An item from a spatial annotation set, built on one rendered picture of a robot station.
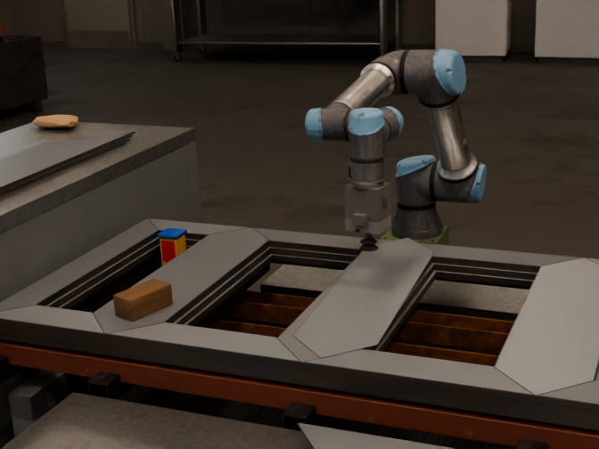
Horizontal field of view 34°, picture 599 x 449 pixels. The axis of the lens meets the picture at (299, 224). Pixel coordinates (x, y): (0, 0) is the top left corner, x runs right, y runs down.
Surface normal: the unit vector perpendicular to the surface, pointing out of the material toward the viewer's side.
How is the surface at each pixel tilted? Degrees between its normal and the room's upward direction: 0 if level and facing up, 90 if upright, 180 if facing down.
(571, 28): 90
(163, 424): 0
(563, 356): 0
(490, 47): 90
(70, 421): 0
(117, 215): 90
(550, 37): 90
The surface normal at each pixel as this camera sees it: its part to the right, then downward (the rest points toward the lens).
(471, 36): -0.27, 0.30
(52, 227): 0.93, 0.08
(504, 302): -0.04, -0.95
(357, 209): -0.51, 0.29
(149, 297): 0.77, 0.17
